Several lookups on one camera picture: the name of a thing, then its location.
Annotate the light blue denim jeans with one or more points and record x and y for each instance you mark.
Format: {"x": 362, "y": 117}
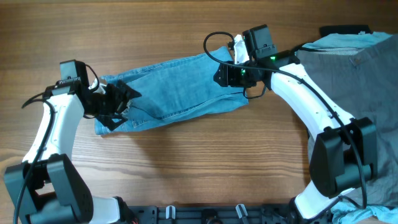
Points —
{"x": 176, "y": 90}

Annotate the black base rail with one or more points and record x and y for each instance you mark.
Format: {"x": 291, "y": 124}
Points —
{"x": 211, "y": 214}

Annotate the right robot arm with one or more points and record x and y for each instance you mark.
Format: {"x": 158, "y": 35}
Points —
{"x": 344, "y": 156}

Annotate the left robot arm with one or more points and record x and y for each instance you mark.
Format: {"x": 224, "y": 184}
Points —
{"x": 46, "y": 187}

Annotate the grey trousers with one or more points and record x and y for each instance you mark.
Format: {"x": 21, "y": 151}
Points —
{"x": 364, "y": 83}

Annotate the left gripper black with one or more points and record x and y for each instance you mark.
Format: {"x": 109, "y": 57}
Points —
{"x": 120, "y": 99}

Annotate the black garment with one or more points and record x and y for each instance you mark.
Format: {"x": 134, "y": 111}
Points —
{"x": 342, "y": 30}

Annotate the light blue shirt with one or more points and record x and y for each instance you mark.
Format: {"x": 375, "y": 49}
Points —
{"x": 345, "y": 212}

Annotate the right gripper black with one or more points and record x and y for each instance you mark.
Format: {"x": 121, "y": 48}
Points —
{"x": 228, "y": 77}

